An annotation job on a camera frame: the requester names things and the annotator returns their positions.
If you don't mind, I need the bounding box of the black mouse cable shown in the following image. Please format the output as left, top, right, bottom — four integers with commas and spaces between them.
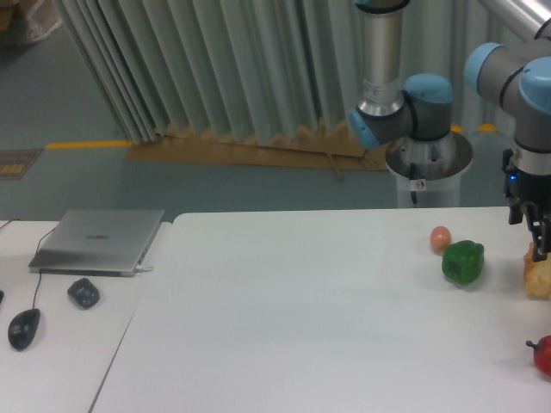
0, 218, 59, 311

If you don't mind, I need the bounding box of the brown egg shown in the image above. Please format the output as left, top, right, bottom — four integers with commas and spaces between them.
430, 225, 451, 254

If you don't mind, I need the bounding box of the silver closed laptop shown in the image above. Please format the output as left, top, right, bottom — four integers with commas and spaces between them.
28, 209, 164, 276

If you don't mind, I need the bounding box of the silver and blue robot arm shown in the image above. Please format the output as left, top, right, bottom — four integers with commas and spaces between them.
349, 1, 550, 262

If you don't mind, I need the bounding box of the yellow corn bread toy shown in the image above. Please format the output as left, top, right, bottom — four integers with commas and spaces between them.
523, 242, 550, 300

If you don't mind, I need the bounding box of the green bell pepper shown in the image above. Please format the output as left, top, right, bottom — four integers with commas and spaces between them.
441, 240, 485, 286

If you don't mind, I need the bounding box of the red bell pepper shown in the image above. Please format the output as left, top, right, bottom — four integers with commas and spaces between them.
525, 336, 551, 376

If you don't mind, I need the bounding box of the black computer mouse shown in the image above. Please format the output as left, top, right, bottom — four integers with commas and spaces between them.
8, 308, 41, 351

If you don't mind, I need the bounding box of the flat brown cardboard sheet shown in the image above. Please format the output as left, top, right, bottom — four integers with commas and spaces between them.
126, 120, 387, 180

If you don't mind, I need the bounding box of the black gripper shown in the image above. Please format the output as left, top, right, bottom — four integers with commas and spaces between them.
502, 148, 550, 262

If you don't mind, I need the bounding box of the grey folding curtain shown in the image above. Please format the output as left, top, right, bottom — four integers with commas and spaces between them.
52, 0, 551, 145

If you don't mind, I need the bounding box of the cardboard box in corner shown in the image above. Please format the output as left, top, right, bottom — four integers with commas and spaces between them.
1, 0, 63, 47

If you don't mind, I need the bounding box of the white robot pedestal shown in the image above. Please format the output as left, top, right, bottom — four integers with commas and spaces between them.
385, 131, 474, 208

